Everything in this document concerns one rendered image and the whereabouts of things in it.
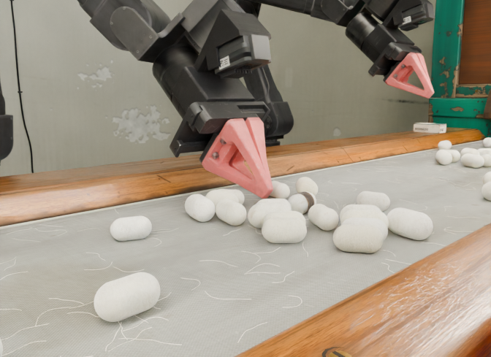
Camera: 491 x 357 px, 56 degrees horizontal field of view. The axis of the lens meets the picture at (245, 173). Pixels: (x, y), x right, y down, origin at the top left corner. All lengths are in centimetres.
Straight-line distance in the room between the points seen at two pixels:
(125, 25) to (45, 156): 197
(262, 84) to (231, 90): 52
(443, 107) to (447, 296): 112
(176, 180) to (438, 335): 38
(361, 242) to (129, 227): 17
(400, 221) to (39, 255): 26
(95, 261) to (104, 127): 228
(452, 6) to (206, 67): 93
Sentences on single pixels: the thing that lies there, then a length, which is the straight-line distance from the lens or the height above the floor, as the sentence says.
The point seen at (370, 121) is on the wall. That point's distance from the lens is 228.
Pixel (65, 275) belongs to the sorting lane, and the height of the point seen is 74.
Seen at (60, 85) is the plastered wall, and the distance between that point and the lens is 249.
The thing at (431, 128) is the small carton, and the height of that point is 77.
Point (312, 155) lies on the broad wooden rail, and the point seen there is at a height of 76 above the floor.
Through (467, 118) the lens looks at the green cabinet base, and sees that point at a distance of 130.
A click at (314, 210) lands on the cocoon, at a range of 39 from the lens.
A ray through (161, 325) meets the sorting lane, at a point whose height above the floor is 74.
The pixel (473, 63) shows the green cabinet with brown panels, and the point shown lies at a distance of 131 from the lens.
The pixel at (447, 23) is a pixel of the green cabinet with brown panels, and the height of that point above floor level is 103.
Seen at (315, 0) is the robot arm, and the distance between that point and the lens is 96.
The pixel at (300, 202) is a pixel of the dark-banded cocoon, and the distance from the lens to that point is 42.
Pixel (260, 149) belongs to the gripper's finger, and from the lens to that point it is 46.
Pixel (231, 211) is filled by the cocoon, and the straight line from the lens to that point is 38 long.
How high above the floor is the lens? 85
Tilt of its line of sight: 10 degrees down
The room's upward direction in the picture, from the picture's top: straight up
